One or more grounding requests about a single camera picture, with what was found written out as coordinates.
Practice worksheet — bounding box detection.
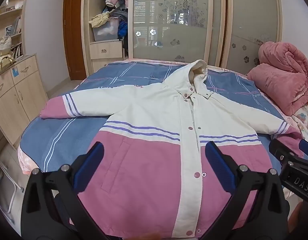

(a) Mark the yellow crumpled cloth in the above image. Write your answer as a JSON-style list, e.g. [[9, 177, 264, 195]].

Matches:
[[89, 11, 112, 28]]

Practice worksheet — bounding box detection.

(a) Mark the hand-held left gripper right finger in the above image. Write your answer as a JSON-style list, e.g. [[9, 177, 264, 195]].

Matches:
[[205, 141, 291, 240]]

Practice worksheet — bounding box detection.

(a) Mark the clear plastic storage box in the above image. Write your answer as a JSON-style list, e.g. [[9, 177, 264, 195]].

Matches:
[[92, 19, 119, 42]]

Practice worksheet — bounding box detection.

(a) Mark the brown wooden door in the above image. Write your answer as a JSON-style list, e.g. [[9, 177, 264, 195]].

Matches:
[[62, 0, 87, 81]]

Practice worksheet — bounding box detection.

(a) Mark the wardrobe drawer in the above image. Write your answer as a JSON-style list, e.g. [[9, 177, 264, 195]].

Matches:
[[91, 57, 124, 74], [90, 40, 123, 60]]

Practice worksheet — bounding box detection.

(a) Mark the light wooden cabinet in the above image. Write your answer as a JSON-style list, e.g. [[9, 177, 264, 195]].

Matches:
[[0, 53, 49, 151]]

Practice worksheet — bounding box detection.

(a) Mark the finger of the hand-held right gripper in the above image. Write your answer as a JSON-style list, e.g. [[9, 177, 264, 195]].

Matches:
[[298, 139, 308, 161], [269, 138, 299, 167]]

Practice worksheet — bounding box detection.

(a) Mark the floral bed sheet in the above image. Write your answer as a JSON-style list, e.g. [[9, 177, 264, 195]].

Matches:
[[291, 104, 308, 141]]

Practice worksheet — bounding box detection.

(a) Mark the pink and white hooded jacket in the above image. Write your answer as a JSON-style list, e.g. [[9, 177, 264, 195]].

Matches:
[[40, 59, 304, 239]]

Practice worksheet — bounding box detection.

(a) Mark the light wooden bookshelf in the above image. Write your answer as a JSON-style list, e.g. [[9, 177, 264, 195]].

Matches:
[[0, 0, 29, 62]]

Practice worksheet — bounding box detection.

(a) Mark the grey clothes pile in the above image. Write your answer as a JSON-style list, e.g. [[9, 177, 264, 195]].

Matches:
[[108, 7, 128, 21]]

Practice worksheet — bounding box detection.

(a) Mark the dark blue jacket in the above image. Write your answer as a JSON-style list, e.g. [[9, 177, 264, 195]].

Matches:
[[117, 20, 129, 40]]

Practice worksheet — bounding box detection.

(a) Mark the metal folding frame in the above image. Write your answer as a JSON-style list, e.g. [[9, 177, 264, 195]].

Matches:
[[0, 152, 25, 214]]

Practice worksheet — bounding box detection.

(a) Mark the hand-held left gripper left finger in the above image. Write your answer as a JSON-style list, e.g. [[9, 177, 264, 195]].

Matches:
[[21, 141, 112, 240]]

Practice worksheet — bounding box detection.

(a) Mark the pink folded quilt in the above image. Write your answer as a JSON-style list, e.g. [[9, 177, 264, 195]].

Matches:
[[246, 41, 308, 117]]

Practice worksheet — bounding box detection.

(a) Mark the blue striped bedsheet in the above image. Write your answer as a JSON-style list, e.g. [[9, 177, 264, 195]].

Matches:
[[19, 60, 294, 174]]

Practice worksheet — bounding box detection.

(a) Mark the white cloth bag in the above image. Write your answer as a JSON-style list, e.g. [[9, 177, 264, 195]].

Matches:
[[0, 36, 13, 55]]

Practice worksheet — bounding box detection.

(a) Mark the row of books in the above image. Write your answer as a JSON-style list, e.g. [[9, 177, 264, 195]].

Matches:
[[12, 43, 24, 58]]

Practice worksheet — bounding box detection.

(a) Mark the pale yellow cloth bundle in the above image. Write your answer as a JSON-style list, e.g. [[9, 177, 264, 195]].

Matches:
[[0, 54, 15, 75]]

